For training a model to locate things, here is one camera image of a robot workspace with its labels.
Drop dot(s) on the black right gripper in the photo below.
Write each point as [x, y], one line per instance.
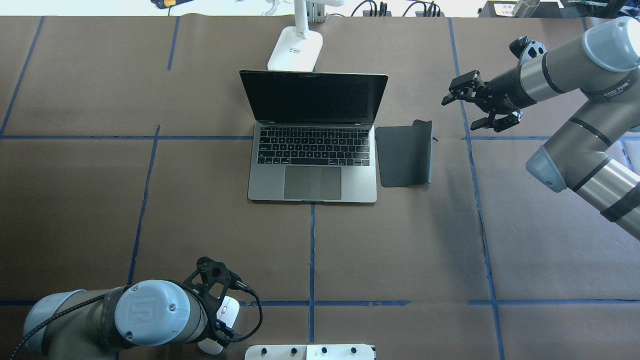
[504, 91]

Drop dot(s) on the black mouse pad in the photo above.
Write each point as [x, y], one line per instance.
[404, 154]

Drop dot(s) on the grey laptop computer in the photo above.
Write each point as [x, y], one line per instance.
[314, 135]

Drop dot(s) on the white wireless mouse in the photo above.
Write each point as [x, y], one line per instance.
[228, 314]

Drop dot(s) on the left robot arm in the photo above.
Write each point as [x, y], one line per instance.
[96, 325]

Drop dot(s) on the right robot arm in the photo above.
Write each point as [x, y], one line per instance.
[602, 63]

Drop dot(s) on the silver metal cylinder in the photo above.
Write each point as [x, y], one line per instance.
[525, 8]

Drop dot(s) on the orange black tool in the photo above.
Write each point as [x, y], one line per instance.
[166, 4]

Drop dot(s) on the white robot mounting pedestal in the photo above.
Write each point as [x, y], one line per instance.
[356, 351]

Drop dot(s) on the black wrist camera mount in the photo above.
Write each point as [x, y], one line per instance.
[211, 281]

